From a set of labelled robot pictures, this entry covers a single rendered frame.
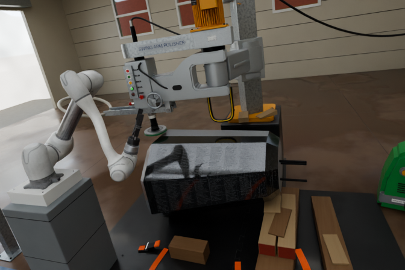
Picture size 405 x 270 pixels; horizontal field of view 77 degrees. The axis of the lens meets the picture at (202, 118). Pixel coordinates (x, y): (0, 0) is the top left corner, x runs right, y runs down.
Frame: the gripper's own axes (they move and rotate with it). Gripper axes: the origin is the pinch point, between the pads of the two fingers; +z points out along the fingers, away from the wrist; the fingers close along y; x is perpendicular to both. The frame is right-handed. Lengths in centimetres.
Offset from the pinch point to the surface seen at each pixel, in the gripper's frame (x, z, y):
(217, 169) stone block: 68, -33, 14
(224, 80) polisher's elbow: 62, 33, 43
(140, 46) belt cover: -8, 38, 66
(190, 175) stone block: 51, -46, 23
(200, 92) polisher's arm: 47, 17, 49
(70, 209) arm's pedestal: -28, -77, 8
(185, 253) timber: 60, -102, 3
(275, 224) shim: 115, -56, -14
